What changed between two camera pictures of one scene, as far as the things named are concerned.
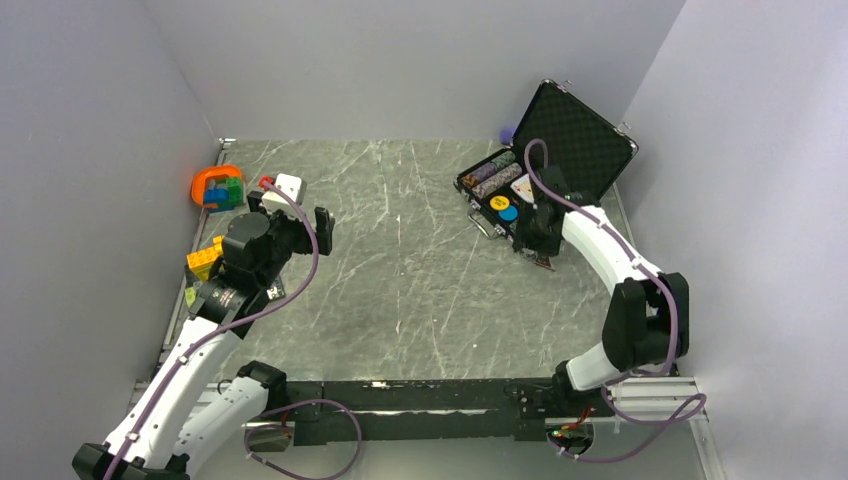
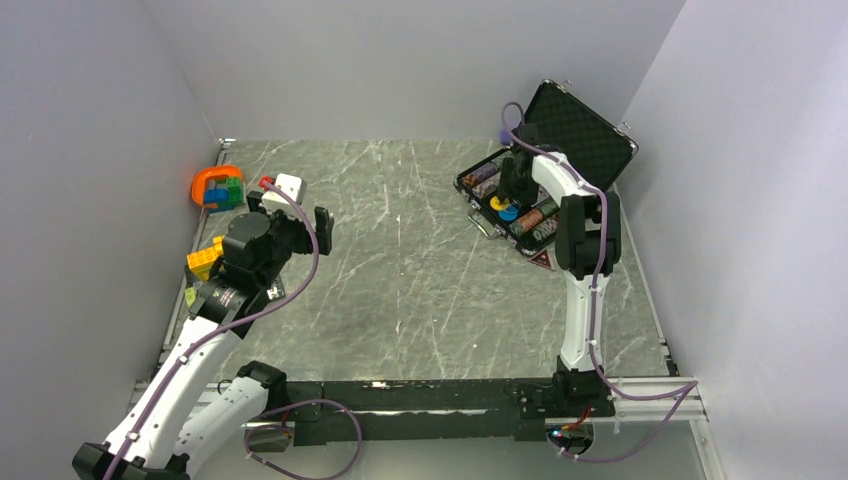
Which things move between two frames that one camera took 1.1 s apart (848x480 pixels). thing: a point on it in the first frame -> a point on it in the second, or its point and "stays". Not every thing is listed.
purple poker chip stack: (484, 171) stays
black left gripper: (305, 242) stays
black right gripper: (523, 235) -> (525, 197)
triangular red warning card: (546, 262) stays
